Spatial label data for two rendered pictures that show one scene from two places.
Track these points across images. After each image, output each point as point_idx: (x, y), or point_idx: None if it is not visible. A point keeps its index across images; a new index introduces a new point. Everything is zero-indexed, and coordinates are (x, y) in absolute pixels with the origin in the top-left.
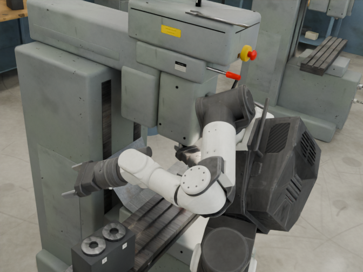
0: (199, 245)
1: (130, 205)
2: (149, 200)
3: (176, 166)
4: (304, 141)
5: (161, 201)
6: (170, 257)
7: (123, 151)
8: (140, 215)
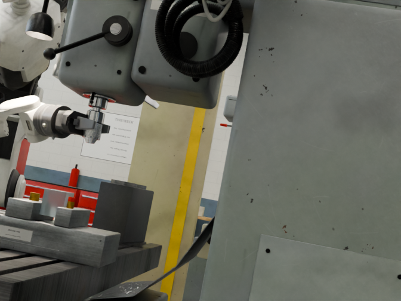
0: (40, 87)
1: (149, 281)
2: (118, 255)
3: (101, 232)
4: None
5: None
6: None
7: None
8: (118, 250)
